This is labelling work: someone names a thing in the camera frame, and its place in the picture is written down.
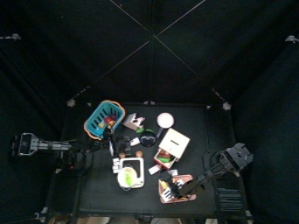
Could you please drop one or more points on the cow print milk carton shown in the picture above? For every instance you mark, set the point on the cow print milk carton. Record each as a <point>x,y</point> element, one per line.
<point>133,121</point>

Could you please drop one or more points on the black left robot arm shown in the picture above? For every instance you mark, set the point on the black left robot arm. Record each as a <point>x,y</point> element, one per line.
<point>46,145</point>

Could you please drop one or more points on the orange toy food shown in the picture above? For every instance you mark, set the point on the orange toy food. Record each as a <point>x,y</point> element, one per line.
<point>110,124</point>

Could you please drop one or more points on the small green toy vegetable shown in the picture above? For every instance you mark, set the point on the small green toy vegetable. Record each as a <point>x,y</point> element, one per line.
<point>138,130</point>

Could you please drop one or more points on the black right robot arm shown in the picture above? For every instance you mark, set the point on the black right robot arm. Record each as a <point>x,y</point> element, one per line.
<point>227,160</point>

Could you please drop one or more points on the black toy bowl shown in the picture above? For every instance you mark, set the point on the black toy bowl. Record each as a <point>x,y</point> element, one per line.
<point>146,138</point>

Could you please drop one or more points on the white toy scale tray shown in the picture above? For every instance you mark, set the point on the white toy scale tray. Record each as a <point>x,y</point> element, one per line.
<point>136,166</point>

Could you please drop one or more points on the light green bowl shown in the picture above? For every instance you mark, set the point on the light green bowl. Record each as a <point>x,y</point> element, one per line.
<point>126,177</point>

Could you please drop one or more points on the red toy food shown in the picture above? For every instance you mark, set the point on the red toy food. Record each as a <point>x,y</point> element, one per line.
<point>164,154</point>

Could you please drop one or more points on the green toy food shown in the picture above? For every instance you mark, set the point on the green toy food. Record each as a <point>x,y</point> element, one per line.
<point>164,159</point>

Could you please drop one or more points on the yellow toy food piece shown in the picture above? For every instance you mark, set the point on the yellow toy food piece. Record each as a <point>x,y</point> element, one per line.
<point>162,185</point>

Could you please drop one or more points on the red toy fruit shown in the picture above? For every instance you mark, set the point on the red toy fruit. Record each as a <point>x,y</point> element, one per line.
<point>108,119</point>

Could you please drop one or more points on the white striped toy piece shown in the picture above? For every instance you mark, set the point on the white striped toy piece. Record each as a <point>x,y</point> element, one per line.
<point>166,194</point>

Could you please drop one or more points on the brown toy egg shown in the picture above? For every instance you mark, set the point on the brown toy egg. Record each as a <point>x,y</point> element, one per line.
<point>121,155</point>
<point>138,153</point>

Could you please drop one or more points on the teal basket with orange rim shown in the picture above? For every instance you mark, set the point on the teal basket with orange rim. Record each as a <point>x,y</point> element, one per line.
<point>101,116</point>

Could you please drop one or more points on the pink plastic tray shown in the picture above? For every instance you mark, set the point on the pink plastic tray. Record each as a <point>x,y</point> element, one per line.
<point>186,178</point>

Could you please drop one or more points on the small white square block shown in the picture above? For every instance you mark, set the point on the small white square block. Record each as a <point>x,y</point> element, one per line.
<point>173,172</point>

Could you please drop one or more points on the white rectangular block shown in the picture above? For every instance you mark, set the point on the white rectangular block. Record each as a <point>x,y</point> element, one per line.
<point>153,169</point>

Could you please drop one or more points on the wooden drawer box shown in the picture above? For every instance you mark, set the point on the wooden drawer box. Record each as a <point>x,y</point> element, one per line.
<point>174,142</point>

